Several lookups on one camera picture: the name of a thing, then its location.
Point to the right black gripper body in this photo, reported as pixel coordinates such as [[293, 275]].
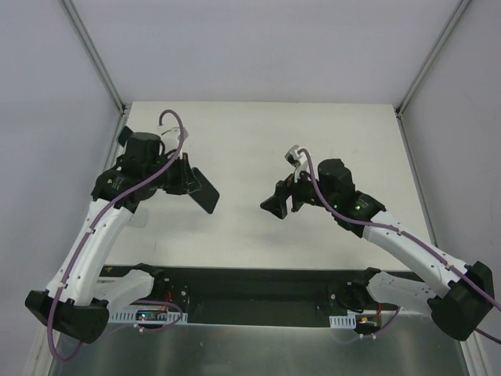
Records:
[[293, 194]]

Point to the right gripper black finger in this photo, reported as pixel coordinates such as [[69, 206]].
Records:
[[276, 206], [284, 189]]

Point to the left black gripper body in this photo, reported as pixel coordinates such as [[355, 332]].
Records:
[[186, 176]]

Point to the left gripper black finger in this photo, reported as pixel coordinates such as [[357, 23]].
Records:
[[188, 174], [192, 186]]

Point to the blue phone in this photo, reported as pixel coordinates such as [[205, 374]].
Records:
[[206, 196]]

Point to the silver metal phone stand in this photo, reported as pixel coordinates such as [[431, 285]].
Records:
[[139, 219]]

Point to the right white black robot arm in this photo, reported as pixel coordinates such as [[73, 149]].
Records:
[[455, 295]]

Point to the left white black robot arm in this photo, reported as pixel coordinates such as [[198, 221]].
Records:
[[72, 303]]

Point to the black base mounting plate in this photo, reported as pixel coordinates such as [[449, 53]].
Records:
[[265, 297]]

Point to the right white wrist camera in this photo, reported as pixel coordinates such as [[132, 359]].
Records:
[[299, 161]]

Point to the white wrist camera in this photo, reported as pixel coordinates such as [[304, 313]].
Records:
[[299, 161], [171, 136]]

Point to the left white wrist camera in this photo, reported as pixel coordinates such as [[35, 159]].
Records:
[[171, 136]]

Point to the left aluminium frame post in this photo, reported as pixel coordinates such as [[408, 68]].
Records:
[[77, 23]]

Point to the aluminium frame post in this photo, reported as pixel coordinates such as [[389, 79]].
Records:
[[432, 56], [77, 23]]

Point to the right white cable duct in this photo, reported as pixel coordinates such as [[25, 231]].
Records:
[[343, 322]]

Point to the white cable duct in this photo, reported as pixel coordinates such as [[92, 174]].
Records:
[[143, 315], [343, 322]]

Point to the left white cable duct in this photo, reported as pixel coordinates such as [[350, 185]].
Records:
[[143, 315]]

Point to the right aluminium frame post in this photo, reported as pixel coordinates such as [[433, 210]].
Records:
[[432, 56]]

